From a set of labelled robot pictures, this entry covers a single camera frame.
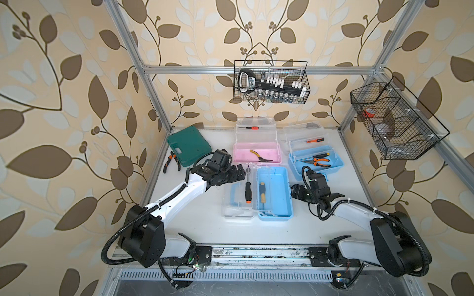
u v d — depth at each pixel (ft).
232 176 2.42
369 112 2.65
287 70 2.98
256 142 3.38
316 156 3.38
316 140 3.36
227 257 2.47
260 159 3.45
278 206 2.92
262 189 3.01
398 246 1.37
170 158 3.45
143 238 1.34
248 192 2.58
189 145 3.55
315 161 3.34
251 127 3.45
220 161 2.11
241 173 2.46
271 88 2.80
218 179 2.07
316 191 2.30
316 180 2.27
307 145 3.63
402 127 2.37
